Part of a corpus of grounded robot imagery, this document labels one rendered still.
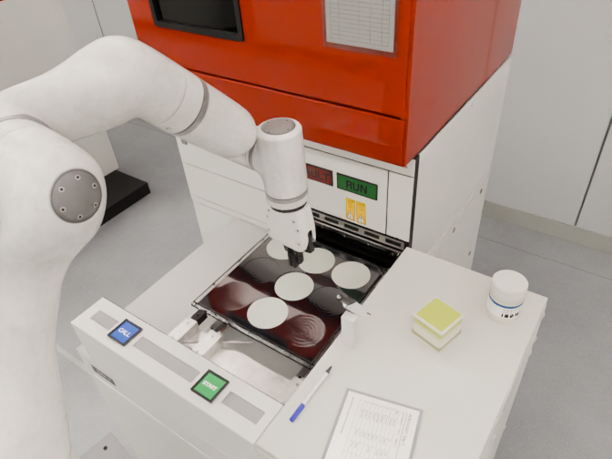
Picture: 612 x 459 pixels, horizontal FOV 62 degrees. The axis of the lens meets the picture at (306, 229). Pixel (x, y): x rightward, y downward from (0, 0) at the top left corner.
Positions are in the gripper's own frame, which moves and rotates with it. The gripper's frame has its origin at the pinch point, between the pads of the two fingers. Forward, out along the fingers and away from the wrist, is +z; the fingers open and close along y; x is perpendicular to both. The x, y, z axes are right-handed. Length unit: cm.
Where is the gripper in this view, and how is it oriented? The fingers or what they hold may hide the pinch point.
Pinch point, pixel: (295, 256)
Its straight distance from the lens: 109.9
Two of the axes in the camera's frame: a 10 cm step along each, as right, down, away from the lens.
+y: 7.6, 3.6, -5.4
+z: 0.9, 7.7, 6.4
